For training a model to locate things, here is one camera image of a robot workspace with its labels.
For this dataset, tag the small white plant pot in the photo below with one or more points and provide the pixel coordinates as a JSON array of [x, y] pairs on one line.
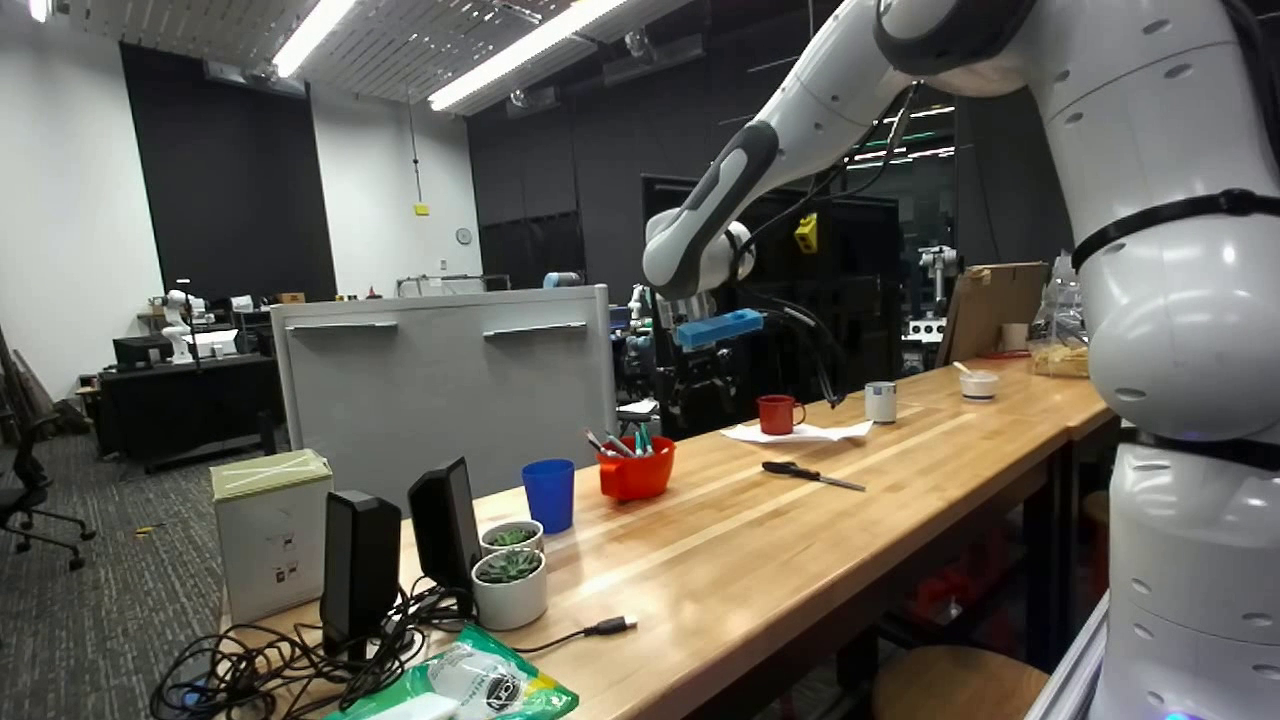
[[515, 532], [510, 588]]

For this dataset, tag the white bowl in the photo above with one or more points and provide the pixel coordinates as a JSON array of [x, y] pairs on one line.
[[979, 385]]

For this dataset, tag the small paper cup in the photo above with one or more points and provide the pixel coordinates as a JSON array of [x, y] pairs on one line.
[[1017, 337]]

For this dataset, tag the black wall panel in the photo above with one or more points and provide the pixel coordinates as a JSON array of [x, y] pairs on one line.
[[225, 186]]

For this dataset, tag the black office desk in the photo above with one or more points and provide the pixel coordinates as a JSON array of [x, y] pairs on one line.
[[187, 400]]

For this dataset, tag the black desktop speaker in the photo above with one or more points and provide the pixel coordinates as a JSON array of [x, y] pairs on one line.
[[443, 526], [356, 572]]

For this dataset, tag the yellow hanging tag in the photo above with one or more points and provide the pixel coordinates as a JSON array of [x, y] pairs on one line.
[[804, 234]]

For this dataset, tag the black office chair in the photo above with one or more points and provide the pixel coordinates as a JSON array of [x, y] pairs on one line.
[[27, 467]]

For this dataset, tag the white cardboard box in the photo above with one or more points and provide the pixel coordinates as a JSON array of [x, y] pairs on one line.
[[268, 544]]

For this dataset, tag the grey partition panel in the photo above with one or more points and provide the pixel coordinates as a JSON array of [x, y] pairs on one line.
[[443, 395]]

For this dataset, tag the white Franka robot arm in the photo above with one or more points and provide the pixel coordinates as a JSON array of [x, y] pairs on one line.
[[1172, 266]]

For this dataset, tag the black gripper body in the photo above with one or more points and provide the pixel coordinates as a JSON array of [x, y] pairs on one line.
[[707, 371]]

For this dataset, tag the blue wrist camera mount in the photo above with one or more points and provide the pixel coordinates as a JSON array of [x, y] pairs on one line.
[[720, 330]]

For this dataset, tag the brown cardboard box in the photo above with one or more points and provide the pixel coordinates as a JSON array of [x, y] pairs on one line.
[[992, 310]]

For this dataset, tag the clear tube pen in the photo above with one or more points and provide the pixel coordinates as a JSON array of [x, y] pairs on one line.
[[636, 424]]

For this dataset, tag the round wall clock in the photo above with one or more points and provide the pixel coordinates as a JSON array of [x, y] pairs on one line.
[[462, 238]]

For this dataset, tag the round wooden stool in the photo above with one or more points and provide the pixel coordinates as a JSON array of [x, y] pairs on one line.
[[955, 687]]

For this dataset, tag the blue plastic cup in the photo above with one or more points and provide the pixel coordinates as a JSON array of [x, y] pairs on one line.
[[548, 499]]

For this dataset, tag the dark red mug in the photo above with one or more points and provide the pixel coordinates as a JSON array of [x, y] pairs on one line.
[[776, 415]]

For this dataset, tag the clear plastic jar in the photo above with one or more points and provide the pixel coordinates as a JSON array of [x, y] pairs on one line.
[[1062, 330]]

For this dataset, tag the fluorescent ceiling light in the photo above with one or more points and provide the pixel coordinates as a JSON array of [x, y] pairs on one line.
[[313, 33], [524, 48]]

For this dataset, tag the small white cup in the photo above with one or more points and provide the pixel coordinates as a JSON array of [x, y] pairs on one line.
[[882, 400]]

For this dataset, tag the red plastic bowl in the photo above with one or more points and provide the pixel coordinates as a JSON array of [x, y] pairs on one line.
[[636, 477]]

